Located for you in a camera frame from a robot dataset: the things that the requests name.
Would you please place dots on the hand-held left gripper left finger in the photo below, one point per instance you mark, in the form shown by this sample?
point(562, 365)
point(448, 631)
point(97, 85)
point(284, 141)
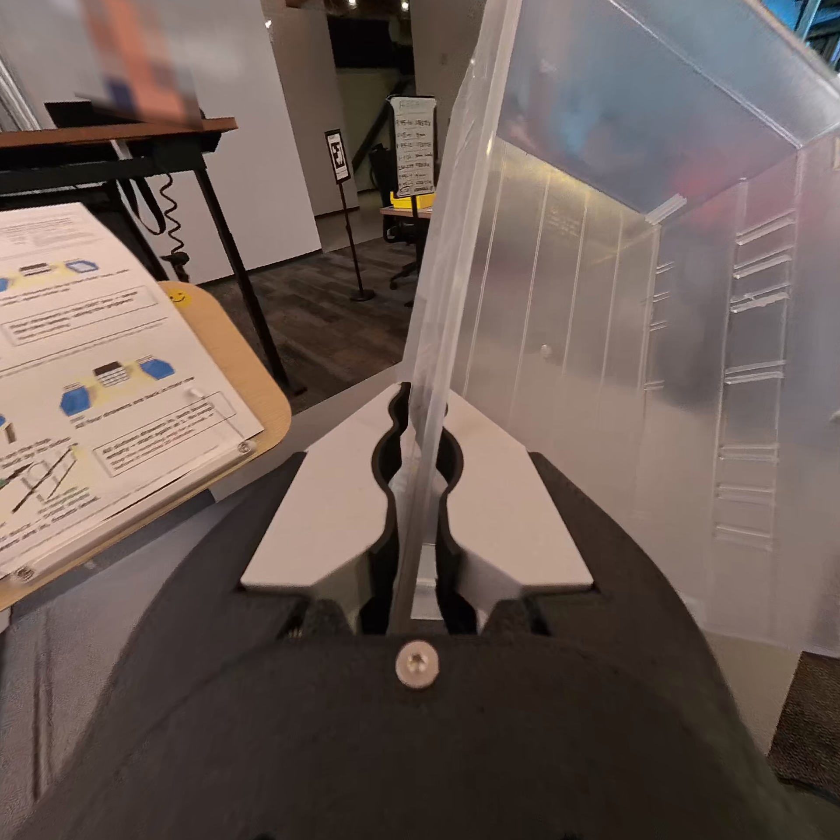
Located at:
point(321, 518)

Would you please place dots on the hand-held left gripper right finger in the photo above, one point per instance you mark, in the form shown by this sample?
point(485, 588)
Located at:
point(518, 525)

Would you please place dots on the large clear plastic drawer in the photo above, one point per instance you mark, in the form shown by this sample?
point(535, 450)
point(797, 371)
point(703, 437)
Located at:
point(590, 295)

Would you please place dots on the yellow smiley sticker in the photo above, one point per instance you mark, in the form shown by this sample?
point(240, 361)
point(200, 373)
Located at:
point(177, 297)

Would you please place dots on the white instruction sheet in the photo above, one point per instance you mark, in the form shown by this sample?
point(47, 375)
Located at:
point(98, 341)

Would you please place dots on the black office chair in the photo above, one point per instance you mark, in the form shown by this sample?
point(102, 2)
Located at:
point(400, 233)

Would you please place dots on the yellow tray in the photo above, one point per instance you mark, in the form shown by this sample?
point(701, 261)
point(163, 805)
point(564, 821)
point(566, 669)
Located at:
point(420, 202)

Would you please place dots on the sign stand with tag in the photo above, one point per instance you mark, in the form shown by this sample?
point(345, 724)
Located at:
point(338, 154)

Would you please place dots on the small whiteboard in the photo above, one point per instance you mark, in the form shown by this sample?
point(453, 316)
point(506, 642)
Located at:
point(413, 144)

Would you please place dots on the black-framed wooden desk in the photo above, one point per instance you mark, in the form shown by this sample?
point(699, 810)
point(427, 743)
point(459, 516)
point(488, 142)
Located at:
point(164, 154)

